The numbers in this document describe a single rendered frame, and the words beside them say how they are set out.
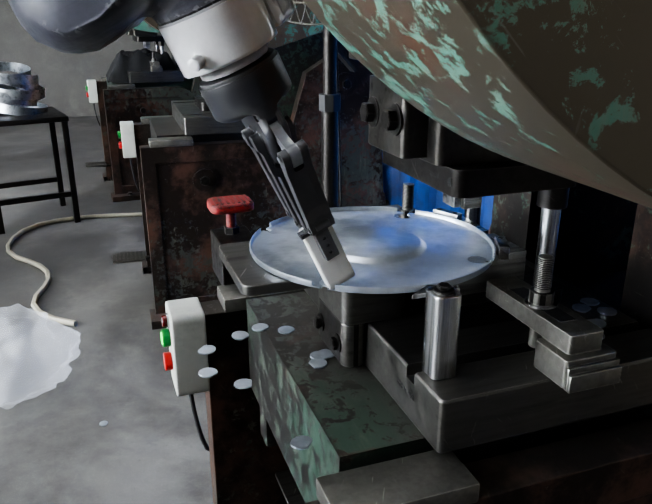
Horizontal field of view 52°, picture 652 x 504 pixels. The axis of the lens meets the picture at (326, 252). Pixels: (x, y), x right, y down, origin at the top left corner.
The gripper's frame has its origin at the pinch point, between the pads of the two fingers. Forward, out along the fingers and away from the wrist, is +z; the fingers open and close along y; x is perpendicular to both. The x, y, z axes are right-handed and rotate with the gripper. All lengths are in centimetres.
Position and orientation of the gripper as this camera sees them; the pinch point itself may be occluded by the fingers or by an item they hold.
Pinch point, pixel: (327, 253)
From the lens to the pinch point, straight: 66.6
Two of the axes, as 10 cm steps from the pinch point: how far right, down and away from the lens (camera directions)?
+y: 3.7, 3.2, -8.7
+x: 8.4, -5.1, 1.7
